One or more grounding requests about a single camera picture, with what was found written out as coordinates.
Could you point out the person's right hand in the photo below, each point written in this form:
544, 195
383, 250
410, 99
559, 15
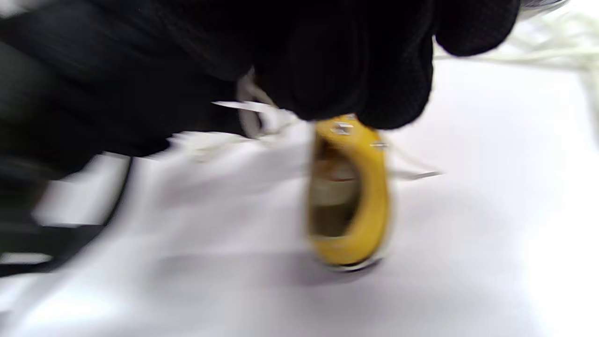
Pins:
351, 56

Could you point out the yellow canvas shoe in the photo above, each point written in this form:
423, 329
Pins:
374, 201

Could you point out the person's left hand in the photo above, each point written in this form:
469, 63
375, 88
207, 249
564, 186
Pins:
117, 84

